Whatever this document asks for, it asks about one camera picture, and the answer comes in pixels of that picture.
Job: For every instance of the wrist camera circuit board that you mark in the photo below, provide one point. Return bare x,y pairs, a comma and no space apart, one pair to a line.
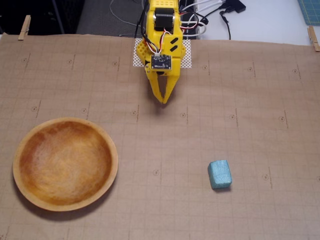
161,62

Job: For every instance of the dark metal furniture leg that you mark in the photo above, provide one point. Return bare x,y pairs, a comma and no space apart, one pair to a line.
59,17

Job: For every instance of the green cutting mat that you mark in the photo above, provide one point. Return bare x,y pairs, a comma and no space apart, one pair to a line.
311,11

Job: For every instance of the blue block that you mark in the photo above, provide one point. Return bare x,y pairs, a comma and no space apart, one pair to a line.
220,175

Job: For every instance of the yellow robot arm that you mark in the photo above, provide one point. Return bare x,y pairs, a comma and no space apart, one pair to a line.
151,25

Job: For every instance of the gridded kraft wrapping paper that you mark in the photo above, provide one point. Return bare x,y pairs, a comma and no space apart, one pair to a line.
175,140

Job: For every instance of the wooden clothespin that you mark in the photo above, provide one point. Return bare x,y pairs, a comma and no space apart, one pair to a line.
313,37
24,28

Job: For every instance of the white mesh mat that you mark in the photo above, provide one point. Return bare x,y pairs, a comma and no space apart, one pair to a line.
187,62

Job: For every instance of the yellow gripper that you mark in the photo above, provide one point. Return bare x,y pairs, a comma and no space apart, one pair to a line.
172,80

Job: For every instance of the round wooden bowl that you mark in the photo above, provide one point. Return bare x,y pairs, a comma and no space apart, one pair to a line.
65,165

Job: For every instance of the black usb hub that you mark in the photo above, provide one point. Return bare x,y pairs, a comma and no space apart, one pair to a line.
236,6

